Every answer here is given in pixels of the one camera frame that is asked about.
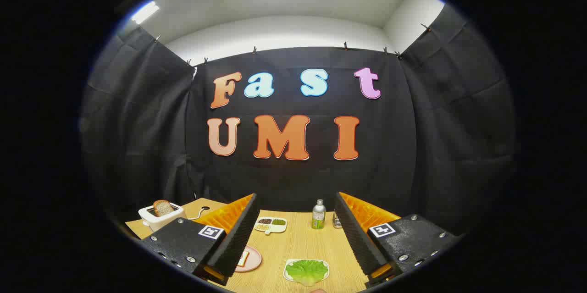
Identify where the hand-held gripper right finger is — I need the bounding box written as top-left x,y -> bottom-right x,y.
334,192 -> 463,288

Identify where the ceiling light panel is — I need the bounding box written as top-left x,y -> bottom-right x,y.
131,2 -> 160,24

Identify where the pink plate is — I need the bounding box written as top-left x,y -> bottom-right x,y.
235,246 -> 262,273

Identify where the silver and green bottle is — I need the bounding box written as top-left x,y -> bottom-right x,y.
312,199 -> 327,230

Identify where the small white plate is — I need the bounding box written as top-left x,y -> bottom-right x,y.
283,259 -> 330,284

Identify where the black backdrop cloth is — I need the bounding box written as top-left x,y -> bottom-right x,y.
80,4 -> 516,234

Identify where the green lettuce leaf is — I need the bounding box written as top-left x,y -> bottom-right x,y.
286,260 -> 328,286

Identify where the white divided dish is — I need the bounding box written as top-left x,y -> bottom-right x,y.
254,217 -> 288,235

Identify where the white toaster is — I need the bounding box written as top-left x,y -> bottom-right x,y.
138,201 -> 187,232

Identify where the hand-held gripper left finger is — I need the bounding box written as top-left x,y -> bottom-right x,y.
141,193 -> 260,286

